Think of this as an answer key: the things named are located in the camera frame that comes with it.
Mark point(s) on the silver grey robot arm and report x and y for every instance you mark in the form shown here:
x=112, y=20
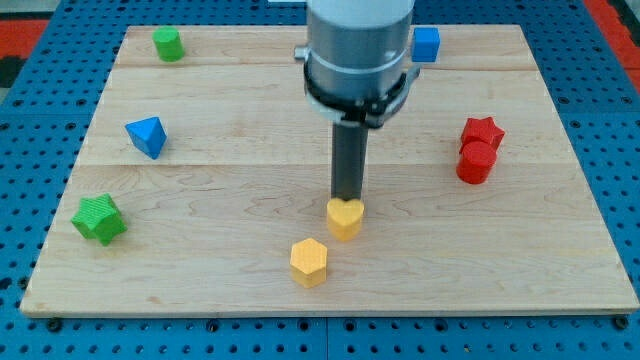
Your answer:
x=354, y=59

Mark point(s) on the blue cube block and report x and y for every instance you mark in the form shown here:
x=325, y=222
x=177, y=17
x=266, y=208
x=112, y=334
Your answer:
x=425, y=44

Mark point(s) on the yellow heart block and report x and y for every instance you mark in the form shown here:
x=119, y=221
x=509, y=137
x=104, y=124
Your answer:
x=344, y=218

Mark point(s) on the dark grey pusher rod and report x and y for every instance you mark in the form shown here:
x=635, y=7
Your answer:
x=349, y=145

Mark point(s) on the yellow hexagon block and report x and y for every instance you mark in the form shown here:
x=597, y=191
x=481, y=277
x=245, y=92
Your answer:
x=308, y=262

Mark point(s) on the light wooden board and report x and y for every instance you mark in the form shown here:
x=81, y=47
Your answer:
x=244, y=174

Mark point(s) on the red cylinder block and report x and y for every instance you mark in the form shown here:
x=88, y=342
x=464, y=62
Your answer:
x=476, y=162

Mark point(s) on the red star block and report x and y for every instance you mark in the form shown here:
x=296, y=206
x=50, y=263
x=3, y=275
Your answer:
x=483, y=130

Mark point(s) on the blue triangular prism block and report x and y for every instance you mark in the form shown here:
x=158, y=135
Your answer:
x=148, y=136

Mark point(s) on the green cylinder block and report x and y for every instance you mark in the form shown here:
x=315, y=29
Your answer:
x=168, y=43

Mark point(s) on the green star block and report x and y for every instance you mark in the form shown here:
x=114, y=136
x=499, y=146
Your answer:
x=99, y=218

